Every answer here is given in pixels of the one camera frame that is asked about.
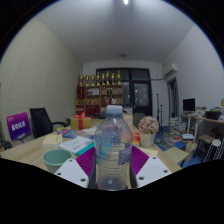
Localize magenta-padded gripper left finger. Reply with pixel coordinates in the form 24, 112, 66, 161
54, 145, 98, 189

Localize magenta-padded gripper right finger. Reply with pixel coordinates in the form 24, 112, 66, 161
129, 145, 173, 188

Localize clear plastic water bottle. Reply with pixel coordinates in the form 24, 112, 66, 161
93, 104, 134, 192

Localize pale green cup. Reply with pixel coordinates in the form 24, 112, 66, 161
41, 148, 74, 174

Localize teal book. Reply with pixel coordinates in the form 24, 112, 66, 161
75, 141, 95, 157

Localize white book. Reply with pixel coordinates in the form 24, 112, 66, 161
58, 135, 94, 155

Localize pale yellow book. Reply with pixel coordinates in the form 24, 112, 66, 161
41, 133, 63, 149

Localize pink flowers in white pot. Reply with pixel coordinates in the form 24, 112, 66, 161
137, 115, 160, 148

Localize pile of books on floor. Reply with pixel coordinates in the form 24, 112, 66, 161
154, 116, 196, 151

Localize yellow gift box red ribbon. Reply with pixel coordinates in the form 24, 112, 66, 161
70, 111, 93, 131

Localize grey armchair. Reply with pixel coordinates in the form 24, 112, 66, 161
132, 112, 147, 127

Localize small orange box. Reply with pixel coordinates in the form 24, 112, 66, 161
122, 114, 134, 132

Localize black microphone stand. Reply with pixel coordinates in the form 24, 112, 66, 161
155, 93, 164, 129

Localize black office chair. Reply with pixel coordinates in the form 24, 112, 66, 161
29, 107, 69, 139

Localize brown wooden stool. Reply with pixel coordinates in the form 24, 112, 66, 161
195, 133, 216, 158

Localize white round stool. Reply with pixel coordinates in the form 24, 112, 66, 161
203, 138, 224, 163

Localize purple sign board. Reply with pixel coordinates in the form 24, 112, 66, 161
5, 111, 32, 142

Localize long wooden side desk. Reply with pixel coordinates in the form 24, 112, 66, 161
179, 113, 224, 144

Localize black computer monitor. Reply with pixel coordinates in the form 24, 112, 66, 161
182, 97, 197, 113

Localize dark glass door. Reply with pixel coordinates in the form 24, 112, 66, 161
95, 68, 153, 118

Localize wooden shelf unit with trophies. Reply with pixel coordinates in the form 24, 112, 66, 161
75, 70, 124, 118

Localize black bin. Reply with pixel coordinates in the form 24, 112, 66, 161
204, 110, 222, 121

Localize white wall air conditioner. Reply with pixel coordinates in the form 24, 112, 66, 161
162, 63, 179, 80

